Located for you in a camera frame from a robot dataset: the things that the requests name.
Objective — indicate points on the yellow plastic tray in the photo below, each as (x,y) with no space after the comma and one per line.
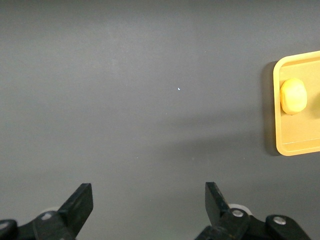
(297,130)

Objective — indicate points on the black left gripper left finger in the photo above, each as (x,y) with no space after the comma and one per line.
(77,207)

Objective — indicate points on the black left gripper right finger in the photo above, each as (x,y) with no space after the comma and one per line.
(216,207)

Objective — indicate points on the yellow toy potato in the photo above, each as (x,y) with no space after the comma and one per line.
(293,96)

